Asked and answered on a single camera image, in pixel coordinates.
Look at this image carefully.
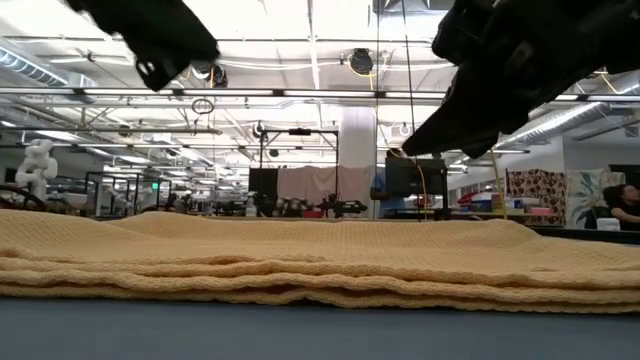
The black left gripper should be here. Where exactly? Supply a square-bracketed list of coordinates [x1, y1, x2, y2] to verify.
[64, 0, 221, 92]

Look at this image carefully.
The large black monitor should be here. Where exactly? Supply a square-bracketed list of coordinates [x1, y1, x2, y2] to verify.
[384, 157, 449, 221]

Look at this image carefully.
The black table frame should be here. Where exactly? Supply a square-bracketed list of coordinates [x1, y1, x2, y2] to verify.
[529, 224, 640, 246]

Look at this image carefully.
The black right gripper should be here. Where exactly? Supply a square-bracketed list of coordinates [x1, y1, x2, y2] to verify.
[402, 0, 640, 160]

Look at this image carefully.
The yellow waffle weave towel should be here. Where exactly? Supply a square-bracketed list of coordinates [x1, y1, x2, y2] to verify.
[0, 208, 640, 315]

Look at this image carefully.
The white square pillar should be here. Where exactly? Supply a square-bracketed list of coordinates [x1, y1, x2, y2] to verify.
[339, 105, 378, 169]

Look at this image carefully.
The pink cloth sheet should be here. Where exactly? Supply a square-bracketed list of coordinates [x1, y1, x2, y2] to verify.
[277, 164, 376, 207]

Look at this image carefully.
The silver ventilation duct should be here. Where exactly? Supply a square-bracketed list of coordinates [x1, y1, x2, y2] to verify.
[0, 47, 99, 104]
[494, 82, 640, 151]

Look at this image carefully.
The thin yellow cable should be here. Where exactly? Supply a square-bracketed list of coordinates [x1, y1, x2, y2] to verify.
[394, 148, 430, 207]

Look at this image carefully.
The brown floral patterned cloth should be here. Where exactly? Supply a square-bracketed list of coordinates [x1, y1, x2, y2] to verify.
[505, 168, 569, 227]

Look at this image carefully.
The green leaf patterned cloth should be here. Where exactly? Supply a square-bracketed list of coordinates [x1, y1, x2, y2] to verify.
[565, 167, 628, 231]

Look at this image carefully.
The long fluorescent light strip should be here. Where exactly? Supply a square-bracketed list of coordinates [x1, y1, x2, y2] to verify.
[0, 86, 640, 103]

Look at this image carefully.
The black metal frame stand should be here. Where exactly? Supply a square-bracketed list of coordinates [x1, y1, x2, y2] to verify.
[258, 127, 340, 217]

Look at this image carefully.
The black cabinet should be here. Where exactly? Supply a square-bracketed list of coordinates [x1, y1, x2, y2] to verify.
[608, 163, 640, 189]

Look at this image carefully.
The yellow power cable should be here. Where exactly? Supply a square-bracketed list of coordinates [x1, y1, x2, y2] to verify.
[490, 149, 509, 221]

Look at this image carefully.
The thin black cable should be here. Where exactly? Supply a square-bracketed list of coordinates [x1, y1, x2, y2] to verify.
[373, 0, 381, 219]

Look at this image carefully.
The black framed glass enclosure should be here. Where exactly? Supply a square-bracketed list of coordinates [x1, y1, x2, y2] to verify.
[84, 171, 174, 217]

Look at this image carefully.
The small black monitor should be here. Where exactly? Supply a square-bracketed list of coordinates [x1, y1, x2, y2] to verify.
[248, 167, 280, 204]

